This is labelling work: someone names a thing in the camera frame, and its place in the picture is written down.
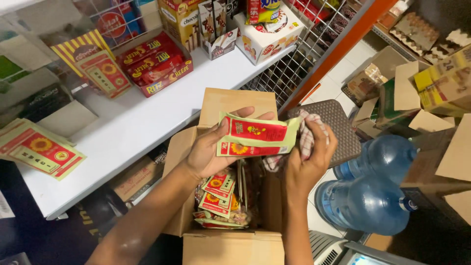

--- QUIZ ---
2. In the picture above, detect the person's right hand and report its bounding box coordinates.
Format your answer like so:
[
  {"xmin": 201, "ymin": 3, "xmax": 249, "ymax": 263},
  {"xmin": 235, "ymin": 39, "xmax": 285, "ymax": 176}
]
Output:
[{"xmin": 283, "ymin": 118, "xmax": 339, "ymax": 201}]

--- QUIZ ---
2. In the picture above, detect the person's left hand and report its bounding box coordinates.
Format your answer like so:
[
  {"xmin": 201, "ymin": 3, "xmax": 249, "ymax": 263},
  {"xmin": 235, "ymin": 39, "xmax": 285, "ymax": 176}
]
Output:
[{"xmin": 183, "ymin": 106, "xmax": 276, "ymax": 181}]

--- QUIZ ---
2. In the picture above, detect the red white checked cloth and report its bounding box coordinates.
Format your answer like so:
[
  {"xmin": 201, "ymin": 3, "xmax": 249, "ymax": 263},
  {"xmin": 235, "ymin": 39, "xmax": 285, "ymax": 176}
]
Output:
[{"xmin": 262, "ymin": 109, "xmax": 330, "ymax": 173}]

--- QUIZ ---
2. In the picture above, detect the red green cartoon seed packet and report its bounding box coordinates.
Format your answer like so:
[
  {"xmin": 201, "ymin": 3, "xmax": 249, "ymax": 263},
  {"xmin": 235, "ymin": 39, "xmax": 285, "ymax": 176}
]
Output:
[{"xmin": 217, "ymin": 111, "xmax": 302, "ymax": 148}]

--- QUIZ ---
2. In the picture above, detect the red green sunflower seed packet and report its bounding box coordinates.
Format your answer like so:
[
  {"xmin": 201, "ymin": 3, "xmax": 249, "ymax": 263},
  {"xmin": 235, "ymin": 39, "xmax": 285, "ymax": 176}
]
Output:
[{"xmin": 216, "ymin": 139, "xmax": 296, "ymax": 157}]

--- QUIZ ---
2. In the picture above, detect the grey textured plastic stool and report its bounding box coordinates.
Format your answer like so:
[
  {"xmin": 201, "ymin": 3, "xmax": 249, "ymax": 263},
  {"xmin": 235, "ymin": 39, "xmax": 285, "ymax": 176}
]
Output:
[{"xmin": 287, "ymin": 99, "xmax": 363, "ymax": 169}]

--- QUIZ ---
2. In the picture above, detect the blue water jug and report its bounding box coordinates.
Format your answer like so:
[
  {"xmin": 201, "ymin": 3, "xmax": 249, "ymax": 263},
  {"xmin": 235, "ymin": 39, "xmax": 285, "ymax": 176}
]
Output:
[
  {"xmin": 333, "ymin": 134, "xmax": 418, "ymax": 185},
  {"xmin": 314, "ymin": 174, "xmax": 419, "ymax": 236}
]

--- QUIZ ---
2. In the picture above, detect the heap of opened cardboard cartons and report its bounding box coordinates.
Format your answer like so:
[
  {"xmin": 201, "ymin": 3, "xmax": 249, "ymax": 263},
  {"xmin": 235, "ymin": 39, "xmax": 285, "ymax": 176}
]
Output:
[{"xmin": 341, "ymin": 44, "xmax": 471, "ymax": 141}]

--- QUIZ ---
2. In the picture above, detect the white biscuit carton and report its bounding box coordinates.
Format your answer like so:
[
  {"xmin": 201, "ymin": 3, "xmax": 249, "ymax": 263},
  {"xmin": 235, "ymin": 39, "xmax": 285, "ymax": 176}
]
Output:
[{"xmin": 233, "ymin": 3, "xmax": 306, "ymax": 66}]

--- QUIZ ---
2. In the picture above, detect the white slatted appliance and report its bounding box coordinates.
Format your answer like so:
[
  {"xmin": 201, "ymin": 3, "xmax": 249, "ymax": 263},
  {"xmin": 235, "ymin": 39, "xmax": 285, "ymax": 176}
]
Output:
[{"xmin": 309, "ymin": 230, "xmax": 349, "ymax": 265}]

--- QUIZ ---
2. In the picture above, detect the heap of sunflower seed packets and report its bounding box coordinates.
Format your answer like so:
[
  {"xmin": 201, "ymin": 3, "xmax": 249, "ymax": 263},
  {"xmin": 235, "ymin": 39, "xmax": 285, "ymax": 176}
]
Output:
[{"xmin": 192, "ymin": 166, "xmax": 255, "ymax": 230}]

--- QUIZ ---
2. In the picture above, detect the large brown cardboard carton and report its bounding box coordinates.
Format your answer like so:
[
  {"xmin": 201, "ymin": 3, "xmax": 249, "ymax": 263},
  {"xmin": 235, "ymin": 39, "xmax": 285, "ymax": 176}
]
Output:
[{"xmin": 400, "ymin": 113, "xmax": 471, "ymax": 226}]

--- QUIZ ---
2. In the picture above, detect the grey monitor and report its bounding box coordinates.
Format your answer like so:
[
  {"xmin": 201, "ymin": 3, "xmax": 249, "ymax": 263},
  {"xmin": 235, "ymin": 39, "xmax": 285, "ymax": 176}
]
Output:
[{"xmin": 338, "ymin": 241, "xmax": 429, "ymax": 265}]

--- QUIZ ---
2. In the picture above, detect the yellow snack bag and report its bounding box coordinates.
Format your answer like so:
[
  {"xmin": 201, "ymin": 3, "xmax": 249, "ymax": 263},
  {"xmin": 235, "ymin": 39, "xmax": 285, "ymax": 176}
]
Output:
[{"xmin": 245, "ymin": 0, "xmax": 282, "ymax": 25}]

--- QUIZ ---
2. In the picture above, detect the chocolate stick snack display box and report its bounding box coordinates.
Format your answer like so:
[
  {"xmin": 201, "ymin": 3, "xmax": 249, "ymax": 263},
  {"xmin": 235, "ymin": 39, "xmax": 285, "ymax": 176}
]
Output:
[{"xmin": 197, "ymin": 0, "xmax": 239, "ymax": 61}]

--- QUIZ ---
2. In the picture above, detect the stack of egg trays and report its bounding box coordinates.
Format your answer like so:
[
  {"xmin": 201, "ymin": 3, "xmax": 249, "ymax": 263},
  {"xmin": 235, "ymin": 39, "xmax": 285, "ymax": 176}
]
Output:
[{"xmin": 388, "ymin": 11, "xmax": 471, "ymax": 66}]

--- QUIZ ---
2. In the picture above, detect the open brown cardboard box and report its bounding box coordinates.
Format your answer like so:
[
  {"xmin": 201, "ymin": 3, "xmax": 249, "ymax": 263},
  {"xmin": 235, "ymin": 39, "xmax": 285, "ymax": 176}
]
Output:
[{"xmin": 162, "ymin": 88, "xmax": 286, "ymax": 265}]

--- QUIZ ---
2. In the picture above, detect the white shelf board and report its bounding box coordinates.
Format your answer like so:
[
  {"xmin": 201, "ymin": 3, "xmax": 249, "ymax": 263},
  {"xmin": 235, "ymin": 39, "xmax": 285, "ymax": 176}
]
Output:
[{"xmin": 16, "ymin": 43, "xmax": 297, "ymax": 221}]

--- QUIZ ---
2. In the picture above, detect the red cheese cracker display carton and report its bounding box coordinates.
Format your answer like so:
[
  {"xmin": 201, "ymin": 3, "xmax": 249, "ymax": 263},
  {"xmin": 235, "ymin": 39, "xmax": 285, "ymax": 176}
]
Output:
[{"xmin": 114, "ymin": 31, "xmax": 194, "ymax": 98}]

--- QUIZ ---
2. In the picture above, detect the tan chocolate wafer box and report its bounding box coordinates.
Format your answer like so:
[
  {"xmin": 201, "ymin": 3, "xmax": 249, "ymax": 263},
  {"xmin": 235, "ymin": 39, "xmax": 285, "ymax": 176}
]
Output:
[{"xmin": 158, "ymin": 0, "xmax": 201, "ymax": 52}]

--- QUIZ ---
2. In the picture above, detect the small brown printed carton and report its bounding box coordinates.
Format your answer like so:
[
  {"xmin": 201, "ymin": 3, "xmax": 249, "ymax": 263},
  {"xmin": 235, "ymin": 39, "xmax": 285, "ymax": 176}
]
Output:
[{"xmin": 108, "ymin": 155, "xmax": 165, "ymax": 203}]

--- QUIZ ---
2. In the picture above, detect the upright sunflower seed packet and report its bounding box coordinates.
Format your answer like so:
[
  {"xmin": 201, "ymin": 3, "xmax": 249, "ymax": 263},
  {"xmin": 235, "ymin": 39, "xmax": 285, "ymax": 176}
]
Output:
[{"xmin": 74, "ymin": 50, "xmax": 132, "ymax": 99}]

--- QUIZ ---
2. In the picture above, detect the yellow red striped snack packet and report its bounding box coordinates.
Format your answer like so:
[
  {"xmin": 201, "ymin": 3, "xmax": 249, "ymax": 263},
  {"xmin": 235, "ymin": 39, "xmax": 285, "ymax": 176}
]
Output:
[{"xmin": 50, "ymin": 29, "xmax": 115, "ymax": 78}]

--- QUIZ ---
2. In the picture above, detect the flat pile of seed packets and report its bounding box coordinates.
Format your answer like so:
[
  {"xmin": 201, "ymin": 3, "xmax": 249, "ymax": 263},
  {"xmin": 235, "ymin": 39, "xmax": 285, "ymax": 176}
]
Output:
[{"xmin": 0, "ymin": 118, "xmax": 87, "ymax": 181}]

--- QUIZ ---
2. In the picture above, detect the glass display case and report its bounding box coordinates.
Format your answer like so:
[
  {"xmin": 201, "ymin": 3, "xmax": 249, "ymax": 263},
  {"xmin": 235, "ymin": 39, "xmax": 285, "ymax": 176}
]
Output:
[{"xmin": 0, "ymin": 0, "xmax": 101, "ymax": 130}]

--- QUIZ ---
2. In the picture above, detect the white wire rack with goods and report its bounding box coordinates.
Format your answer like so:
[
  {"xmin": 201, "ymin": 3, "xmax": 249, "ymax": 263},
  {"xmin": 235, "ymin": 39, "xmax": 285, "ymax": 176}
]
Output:
[{"xmin": 241, "ymin": 0, "xmax": 369, "ymax": 111}]

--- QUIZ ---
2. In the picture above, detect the orange metal shelf post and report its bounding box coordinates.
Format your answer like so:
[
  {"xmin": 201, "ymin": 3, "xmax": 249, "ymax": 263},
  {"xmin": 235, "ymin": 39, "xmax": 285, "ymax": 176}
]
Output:
[{"xmin": 277, "ymin": 0, "xmax": 399, "ymax": 115}]

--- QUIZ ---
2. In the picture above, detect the white wire basket with snacks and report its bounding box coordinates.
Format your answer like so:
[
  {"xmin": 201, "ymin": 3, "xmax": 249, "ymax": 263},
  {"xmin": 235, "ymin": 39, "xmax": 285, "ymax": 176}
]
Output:
[{"xmin": 73, "ymin": 0, "xmax": 163, "ymax": 51}]

